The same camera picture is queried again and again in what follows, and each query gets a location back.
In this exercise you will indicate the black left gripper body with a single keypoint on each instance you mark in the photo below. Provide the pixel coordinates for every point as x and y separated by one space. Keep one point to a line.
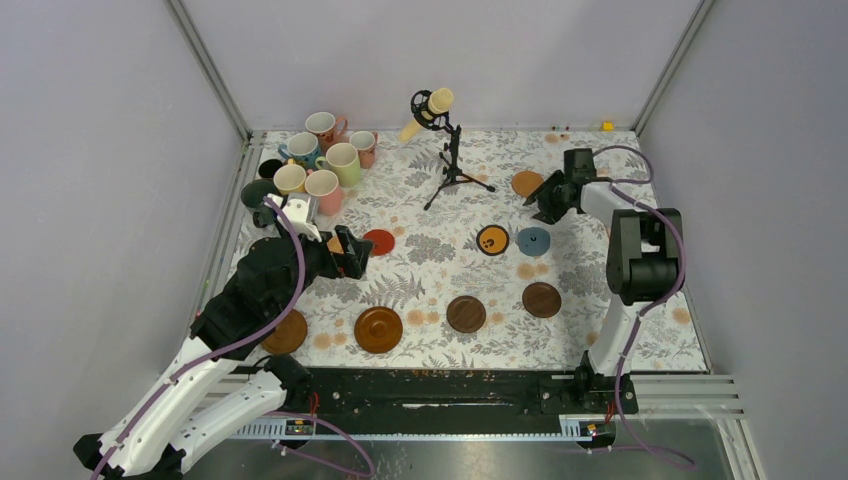
335 264

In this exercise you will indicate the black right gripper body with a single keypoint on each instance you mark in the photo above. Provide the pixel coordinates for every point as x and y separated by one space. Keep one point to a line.
550 198

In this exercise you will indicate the light wooden round coaster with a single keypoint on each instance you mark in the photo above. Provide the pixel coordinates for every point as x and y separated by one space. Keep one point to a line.
524 183

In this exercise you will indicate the red round coaster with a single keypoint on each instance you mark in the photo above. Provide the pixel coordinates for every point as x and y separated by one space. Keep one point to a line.
383 241

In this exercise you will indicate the blue round coaster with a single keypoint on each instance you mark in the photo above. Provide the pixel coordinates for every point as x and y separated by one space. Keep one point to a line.
533 241

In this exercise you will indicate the orange black face coaster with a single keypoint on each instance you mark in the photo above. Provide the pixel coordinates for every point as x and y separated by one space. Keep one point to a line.
492 240

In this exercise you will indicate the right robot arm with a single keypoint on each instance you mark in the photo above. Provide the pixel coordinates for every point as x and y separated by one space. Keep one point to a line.
645 267

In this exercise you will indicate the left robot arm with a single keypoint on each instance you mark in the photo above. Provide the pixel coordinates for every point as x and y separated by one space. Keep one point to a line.
164 434

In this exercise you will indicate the brown wooden left coaster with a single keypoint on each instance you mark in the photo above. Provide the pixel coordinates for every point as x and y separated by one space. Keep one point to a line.
288 336

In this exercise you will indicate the dark brown right coaster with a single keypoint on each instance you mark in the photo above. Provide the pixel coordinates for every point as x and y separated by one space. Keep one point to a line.
541 300

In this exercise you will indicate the dark brown coaster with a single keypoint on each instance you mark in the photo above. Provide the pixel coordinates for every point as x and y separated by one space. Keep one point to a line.
541 300
466 314

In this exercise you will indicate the dark brown middle coaster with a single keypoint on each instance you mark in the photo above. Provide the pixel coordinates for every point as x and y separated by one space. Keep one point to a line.
466 314

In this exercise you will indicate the brown wooden knob lid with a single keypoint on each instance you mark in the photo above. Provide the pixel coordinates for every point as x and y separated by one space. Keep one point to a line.
378 330

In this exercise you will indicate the yellow mug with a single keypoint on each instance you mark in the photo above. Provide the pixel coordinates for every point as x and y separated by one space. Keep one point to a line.
290 178

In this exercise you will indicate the light green mug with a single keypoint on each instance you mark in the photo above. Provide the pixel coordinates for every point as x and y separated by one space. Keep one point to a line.
343 160

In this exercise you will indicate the floral table mat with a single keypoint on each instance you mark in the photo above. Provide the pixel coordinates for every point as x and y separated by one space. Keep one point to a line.
436 259

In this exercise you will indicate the dark green mug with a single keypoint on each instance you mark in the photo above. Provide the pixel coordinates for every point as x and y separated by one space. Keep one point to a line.
253 195

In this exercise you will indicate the small pink mug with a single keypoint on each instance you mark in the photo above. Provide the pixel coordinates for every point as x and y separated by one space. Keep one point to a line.
365 143

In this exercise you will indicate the blue patterned mug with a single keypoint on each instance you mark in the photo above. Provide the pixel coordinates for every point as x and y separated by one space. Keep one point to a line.
304 148

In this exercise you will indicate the black mug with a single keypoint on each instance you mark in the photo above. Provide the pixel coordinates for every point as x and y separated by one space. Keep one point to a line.
268 168

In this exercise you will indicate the black microphone tripod stand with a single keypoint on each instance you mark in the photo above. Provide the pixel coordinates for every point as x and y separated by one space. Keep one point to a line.
454 175

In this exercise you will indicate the cream microphone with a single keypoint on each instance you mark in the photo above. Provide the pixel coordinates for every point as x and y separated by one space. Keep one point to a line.
430 111

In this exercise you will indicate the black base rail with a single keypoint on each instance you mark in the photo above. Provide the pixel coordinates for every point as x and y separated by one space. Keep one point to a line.
429 402

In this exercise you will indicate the salmon mug with handle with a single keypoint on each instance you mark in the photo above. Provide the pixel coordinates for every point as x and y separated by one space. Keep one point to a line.
328 128

